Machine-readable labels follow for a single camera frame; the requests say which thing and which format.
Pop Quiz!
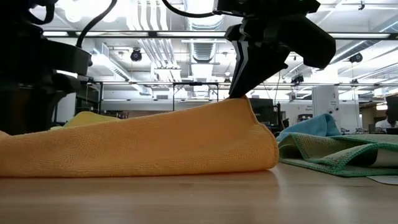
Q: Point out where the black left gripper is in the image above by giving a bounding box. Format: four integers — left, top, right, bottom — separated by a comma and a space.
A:
0, 0, 93, 136

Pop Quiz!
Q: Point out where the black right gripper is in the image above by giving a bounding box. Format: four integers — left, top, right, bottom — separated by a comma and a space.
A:
217, 0, 337, 98

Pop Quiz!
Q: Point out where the yellow microfiber towel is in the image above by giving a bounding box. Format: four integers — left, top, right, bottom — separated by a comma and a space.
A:
49, 111, 121, 131

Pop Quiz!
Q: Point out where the orange microfiber towel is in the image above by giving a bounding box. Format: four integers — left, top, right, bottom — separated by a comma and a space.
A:
0, 95, 280, 178

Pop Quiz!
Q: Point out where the green microfiber towel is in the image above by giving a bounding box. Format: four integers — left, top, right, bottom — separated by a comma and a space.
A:
278, 132, 398, 177

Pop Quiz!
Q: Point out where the blue microfiber towel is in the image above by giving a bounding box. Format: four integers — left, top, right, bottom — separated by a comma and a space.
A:
275, 113, 342, 143

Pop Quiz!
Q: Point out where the black equipment rack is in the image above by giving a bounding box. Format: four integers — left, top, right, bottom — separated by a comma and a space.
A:
250, 98, 290, 135

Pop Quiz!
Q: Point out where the white column with signs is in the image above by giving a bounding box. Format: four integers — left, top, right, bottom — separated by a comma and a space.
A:
312, 85, 340, 131

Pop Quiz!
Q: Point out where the black ceiling spotlight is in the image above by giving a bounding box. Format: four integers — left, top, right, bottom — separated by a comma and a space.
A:
348, 52, 364, 64
129, 48, 143, 62

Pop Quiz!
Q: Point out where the black monitor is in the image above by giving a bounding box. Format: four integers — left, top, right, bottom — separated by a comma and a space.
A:
385, 95, 398, 113

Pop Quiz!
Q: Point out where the person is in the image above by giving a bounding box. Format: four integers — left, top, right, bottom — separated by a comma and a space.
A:
374, 107, 398, 135

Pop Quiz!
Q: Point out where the white paper scrap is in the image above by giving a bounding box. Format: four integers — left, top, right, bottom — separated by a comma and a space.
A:
366, 148, 398, 186

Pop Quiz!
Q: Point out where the black metal frame stand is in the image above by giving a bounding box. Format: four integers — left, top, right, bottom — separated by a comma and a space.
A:
93, 81, 220, 113

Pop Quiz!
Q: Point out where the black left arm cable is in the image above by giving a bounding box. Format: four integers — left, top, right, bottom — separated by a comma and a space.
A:
76, 0, 118, 49

